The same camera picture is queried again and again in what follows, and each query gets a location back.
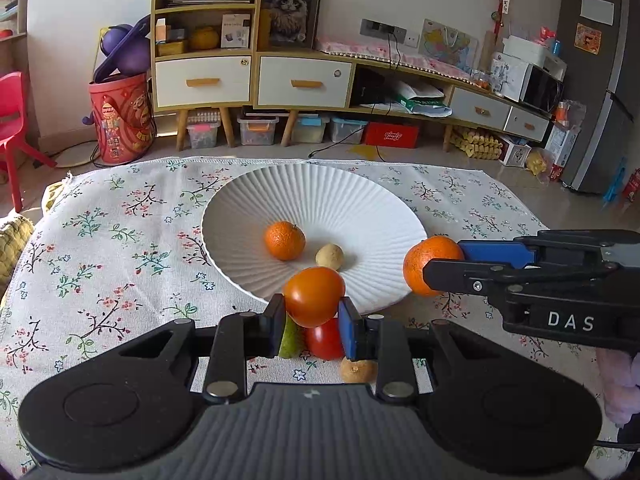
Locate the smooth orange tomato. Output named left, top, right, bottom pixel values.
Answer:
left=282, top=266, right=346, bottom=328

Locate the colourful map board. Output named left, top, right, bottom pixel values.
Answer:
left=419, top=20, right=478, bottom=73

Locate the wooden shelf cabinet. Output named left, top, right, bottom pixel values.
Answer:
left=151, top=0, right=262, bottom=150

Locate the grey refrigerator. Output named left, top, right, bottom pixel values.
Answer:
left=558, top=0, right=639, bottom=195

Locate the red cartoon bucket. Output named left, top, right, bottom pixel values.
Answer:
left=89, top=74, right=156, bottom=166

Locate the red tomato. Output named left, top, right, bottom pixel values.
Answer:
left=305, top=318, right=345, bottom=361

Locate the framed cat picture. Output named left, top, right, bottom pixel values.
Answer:
left=260, top=0, right=321, bottom=50

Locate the purple toy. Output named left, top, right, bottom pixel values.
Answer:
left=93, top=15, right=151, bottom=84

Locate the long low tv cabinet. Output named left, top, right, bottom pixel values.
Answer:
left=250, top=51, right=550, bottom=148

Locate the right hand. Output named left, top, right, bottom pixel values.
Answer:
left=596, top=349, right=640, bottom=427

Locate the black microwave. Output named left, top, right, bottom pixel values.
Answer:
left=520, top=64, right=564, bottom=114

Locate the white ribbed plate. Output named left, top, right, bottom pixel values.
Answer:
left=201, top=162, right=427, bottom=314

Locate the red box under cabinet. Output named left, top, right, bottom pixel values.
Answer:
left=363, top=122, right=420, bottom=148

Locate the floral tablecloth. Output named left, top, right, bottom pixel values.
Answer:
left=0, top=155, right=632, bottom=478

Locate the small pale yellow fruit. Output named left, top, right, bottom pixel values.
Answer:
left=314, top=244, right=345, bottom=271

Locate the green fruit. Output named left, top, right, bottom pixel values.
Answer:
left=278, top=315, right=306, bottom=359

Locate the red plastic chair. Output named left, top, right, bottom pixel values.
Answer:
left=0, top=72, right=56, bottom=214

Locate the orange mandarin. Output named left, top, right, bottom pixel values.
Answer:
left=262, top=221, right=306, bottom=261
left=402, top=235, right=464, bottom=297

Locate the knitted olive cushion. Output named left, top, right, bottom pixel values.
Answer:
left=0, top=212, right=34, bottom=296

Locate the brown kiwi fruit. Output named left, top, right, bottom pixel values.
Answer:
left=340, top=358, right=378, bottom=384

